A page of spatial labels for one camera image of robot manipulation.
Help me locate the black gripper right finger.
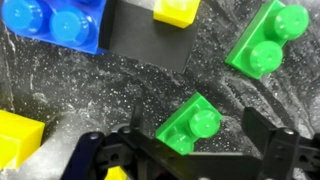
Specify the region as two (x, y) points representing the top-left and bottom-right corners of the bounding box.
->
(242, 107), (320, 180)

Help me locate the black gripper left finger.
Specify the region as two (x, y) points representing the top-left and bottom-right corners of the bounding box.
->
(110, 101), (187, 180)

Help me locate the green two-stud block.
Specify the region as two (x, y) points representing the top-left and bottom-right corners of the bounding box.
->
(156, 93), (222, 155)

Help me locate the green block at edge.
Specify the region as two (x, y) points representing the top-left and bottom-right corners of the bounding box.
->
(225, 0), (309, 79)

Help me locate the long yellow block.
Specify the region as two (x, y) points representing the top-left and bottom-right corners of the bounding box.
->
(0, 110), (45, 169)

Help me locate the large blue block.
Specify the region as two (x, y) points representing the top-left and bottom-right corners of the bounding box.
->
(1, 0), (107, 54)

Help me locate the small yellow block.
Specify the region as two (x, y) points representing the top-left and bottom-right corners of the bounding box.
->
(153, 0), (201, 28)

